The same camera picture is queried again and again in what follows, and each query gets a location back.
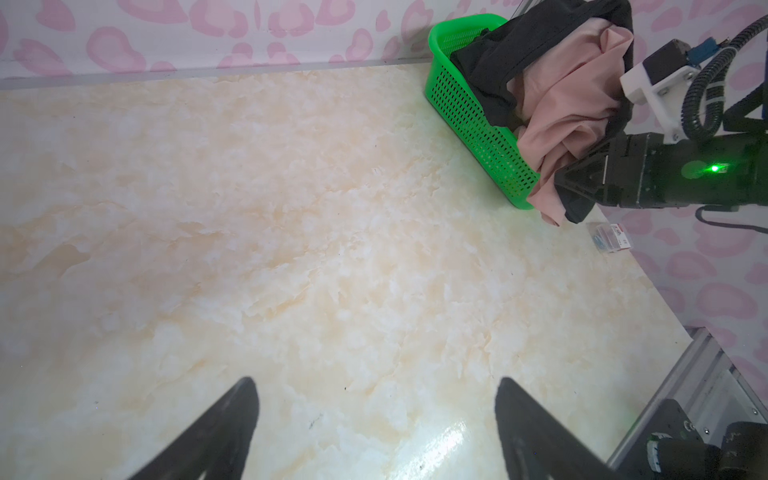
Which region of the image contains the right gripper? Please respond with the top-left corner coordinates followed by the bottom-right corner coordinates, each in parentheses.
top-left (554, 133), bottom-right (664, 209)

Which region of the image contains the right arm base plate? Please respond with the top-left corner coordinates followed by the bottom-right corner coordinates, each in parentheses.
top-left (614, 399), bottom-right (767, 479)

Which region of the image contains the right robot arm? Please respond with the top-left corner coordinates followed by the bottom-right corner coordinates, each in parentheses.
top-left (555, 83), bottom-right (767, 209)

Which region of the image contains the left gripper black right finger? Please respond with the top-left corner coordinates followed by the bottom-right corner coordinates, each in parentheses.
top-left (494, 377), bottom-right (621, 479)

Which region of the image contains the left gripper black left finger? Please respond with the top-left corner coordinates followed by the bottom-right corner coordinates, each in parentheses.
top-left (133, 377), bottom-right (260, 479)

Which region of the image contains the black shirt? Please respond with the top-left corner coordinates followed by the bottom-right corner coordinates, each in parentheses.
top-left (451, 1), bottom-right (634, 224)

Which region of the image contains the green plastic laundry basket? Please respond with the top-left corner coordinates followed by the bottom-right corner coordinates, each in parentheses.
top-left (425, 13), bottom-right (539, 210)

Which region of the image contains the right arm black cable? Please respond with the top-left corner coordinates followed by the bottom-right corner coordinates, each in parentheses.
top-left (681, 13), bottom-right (768, 144)

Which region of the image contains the pink garment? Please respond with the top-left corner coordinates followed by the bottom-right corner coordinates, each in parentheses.
top-left (507, 18), bottom-right (634, 226)

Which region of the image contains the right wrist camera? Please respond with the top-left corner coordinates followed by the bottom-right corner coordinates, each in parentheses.
top-left (620, 37), bottom-right (720, 144)

